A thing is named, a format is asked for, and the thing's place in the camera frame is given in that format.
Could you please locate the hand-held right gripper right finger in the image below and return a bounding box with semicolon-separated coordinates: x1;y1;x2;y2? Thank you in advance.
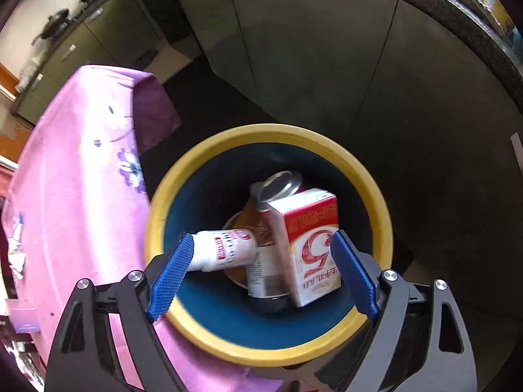
329;230;479;392

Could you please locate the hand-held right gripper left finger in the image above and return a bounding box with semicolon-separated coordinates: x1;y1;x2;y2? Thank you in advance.
44;234;194;392

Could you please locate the white red milk carton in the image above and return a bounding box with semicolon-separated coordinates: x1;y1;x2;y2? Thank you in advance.
267;188;342;308

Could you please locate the blue bin with yellow rim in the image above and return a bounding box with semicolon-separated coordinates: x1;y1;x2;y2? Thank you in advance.
146;123;395;368

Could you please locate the small white plastic bottle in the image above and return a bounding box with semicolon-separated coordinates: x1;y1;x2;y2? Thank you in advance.
186;229;257;273

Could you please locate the pink floral tablecloth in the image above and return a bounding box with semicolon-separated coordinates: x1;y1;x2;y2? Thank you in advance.
0;64;283;392

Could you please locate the purple box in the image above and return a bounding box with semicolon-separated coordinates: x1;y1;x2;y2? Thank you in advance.
6;298;41;334

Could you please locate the crumpled white paper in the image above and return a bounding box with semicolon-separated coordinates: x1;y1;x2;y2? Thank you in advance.
9;252;27;281

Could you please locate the grey kitchen cabinet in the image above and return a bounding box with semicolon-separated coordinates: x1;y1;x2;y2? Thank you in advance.
10;0;523;335

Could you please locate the black wok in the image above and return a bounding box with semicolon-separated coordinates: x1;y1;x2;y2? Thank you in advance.
33;9;70;44

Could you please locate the white yellow mug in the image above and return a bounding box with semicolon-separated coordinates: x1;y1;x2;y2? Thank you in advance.
478;0;514;36

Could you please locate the orange wooden door frame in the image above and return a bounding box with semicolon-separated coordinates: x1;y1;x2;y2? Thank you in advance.
0;63;21;104

